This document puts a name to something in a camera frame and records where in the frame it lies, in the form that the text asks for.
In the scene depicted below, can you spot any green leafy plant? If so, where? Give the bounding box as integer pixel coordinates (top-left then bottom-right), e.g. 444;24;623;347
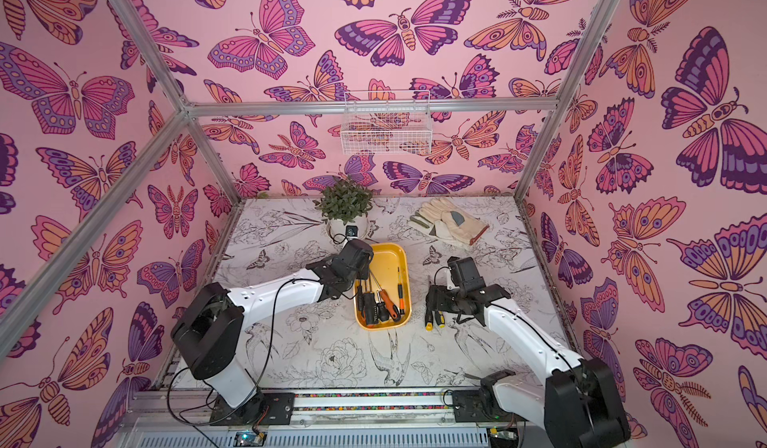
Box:
314;180;374;224

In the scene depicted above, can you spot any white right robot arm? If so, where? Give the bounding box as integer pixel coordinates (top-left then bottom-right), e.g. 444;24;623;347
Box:
425;284;631;447

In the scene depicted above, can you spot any small orange precision screwdriver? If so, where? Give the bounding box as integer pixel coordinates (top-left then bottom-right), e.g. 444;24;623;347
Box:
397;267;405;317

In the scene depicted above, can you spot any black grey screwdriver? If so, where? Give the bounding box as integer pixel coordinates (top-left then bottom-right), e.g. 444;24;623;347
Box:
372;281;391;323

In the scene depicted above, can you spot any orange handled screwdriver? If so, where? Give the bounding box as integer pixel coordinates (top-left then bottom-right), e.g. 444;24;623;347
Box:
370;272;401;322

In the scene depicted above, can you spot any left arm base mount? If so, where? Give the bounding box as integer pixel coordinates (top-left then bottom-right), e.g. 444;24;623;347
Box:
210;391;296;426

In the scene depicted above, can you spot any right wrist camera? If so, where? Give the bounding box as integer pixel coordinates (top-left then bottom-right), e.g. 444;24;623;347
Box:
447;256;487;294

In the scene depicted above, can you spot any white plastic plant pot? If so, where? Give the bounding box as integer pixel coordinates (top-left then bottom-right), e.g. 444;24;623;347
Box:
328;214;370;246

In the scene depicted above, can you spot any yellow plastic storage tray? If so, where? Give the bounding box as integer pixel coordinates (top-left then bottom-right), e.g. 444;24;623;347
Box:
354;242;413;331

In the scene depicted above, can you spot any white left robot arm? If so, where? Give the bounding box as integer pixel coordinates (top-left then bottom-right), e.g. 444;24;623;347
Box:
171;238;374;409

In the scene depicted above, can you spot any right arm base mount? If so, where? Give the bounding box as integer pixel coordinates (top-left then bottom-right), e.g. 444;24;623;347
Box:
449;369;517;423

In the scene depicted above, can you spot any white slotted cable duct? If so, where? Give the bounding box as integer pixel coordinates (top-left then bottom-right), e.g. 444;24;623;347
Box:
130;427;491;447

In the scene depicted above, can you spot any black yellow Deli screwdriver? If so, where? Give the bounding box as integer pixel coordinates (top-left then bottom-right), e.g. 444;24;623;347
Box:
425;307;435;331

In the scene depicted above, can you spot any aluminium frame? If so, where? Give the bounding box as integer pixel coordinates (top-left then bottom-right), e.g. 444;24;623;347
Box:
1;0;599;381

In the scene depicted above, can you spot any cream green work glove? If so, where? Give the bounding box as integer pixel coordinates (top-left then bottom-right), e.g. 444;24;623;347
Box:
407;212;469;248

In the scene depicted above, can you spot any white wire basket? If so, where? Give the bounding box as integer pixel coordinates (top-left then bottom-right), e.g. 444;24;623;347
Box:
338;90;433;157

